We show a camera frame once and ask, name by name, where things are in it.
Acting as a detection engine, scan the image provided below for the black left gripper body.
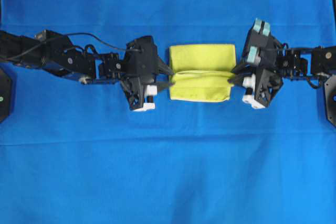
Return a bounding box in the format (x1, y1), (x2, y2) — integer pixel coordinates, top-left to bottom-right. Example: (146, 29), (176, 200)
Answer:
(120, 53), (159, 112)

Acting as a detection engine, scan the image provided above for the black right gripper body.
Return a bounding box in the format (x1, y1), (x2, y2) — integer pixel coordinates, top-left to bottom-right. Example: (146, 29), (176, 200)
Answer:
(242, 63), (283, 109)

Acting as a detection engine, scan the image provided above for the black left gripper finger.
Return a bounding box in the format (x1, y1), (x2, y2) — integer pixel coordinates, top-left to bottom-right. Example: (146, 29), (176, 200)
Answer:
(157, 57), (174, 75)
(156, 81), (174, 90)

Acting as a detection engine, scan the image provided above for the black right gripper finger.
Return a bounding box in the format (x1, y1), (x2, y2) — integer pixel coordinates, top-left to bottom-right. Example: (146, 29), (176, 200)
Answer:
(231, 63), (253, 74)
(228, 73), (250, 87)

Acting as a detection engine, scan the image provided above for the yellow-green towel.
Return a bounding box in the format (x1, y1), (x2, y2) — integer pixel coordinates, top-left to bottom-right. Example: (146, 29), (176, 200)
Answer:
(169, 44), (236, 103)

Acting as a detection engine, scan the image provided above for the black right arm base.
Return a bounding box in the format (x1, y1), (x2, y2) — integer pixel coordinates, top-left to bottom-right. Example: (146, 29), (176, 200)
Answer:
(324, 75), (336, 126)

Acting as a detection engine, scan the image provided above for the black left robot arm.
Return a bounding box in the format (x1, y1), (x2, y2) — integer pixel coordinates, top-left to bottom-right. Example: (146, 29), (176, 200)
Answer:
(1, 30), (174, 112)

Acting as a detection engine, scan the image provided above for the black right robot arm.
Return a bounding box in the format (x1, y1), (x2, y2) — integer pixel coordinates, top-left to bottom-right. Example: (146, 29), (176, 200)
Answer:
(228, 44), (335, 109)

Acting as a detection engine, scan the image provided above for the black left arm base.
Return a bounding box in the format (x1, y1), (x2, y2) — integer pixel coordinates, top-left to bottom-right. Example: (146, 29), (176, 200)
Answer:
(0, 68), (12, 123)

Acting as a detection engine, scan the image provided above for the blue table cloth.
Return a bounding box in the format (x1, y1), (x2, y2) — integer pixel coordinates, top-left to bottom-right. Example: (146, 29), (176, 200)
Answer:
(1, 0), (335, 223)

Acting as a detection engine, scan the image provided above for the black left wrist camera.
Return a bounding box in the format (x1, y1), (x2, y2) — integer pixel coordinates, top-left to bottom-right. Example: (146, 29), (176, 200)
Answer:
(124, 35), (159, 76)

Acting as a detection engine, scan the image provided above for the right wrist camera teal tape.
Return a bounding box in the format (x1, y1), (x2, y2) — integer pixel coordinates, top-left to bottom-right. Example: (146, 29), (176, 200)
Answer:
(243, 18), (277, 66)

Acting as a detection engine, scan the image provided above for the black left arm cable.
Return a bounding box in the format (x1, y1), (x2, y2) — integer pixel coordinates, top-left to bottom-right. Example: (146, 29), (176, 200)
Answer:
(0, 33), (127, 61)

